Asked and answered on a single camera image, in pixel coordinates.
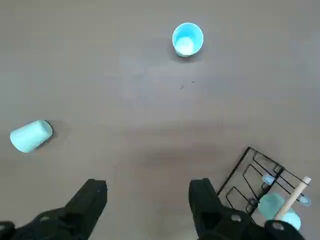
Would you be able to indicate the blue plastic cup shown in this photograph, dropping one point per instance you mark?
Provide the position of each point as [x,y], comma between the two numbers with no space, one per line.
[187,37]

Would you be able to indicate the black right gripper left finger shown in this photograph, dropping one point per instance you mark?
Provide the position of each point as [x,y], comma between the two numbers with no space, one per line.
[85,200]

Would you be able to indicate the green plastic cup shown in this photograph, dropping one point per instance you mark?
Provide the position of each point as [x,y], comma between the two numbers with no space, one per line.
[30,136]

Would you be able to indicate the pale green cup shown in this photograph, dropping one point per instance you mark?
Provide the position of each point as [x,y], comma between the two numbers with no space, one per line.
[268,205]

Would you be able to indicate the wooden rack rod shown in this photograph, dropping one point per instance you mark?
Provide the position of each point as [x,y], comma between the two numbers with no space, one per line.
[292,197]

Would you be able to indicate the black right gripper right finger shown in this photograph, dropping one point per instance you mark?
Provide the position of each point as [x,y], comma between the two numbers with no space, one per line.
[202,200]

